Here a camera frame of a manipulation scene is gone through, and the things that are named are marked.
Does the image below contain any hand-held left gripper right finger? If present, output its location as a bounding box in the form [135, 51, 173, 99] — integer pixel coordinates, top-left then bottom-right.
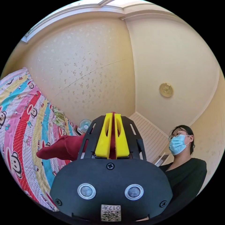
[114, 113, 130, 158]

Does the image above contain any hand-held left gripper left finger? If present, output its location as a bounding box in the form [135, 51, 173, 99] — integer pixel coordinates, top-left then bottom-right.
[95, 113, 113, 158]

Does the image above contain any maroon long sleeve shirt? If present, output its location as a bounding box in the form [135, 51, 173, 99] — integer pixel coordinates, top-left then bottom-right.
[36, 111, 123, 161]

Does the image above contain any white electric fan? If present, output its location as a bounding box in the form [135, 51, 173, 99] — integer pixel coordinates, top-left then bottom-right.
[77, 119, 92, 135]

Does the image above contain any white slatted cupboard door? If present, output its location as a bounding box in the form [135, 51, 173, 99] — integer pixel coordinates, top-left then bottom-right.
[128, 111, 170, 165]

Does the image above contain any floral pillow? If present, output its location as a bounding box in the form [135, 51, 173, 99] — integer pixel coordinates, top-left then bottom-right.
[52, 107, 66, 129]

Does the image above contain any round ceiling lamp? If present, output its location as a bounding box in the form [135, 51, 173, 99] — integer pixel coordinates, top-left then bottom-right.
[159, 83, 174, 98]

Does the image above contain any person's body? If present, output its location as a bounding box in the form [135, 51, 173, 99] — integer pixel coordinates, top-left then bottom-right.
[158, 125, 207, 211]

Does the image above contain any bed with cartoon print sheet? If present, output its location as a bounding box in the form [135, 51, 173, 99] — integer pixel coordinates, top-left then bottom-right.
[0, 67, 83, 212]

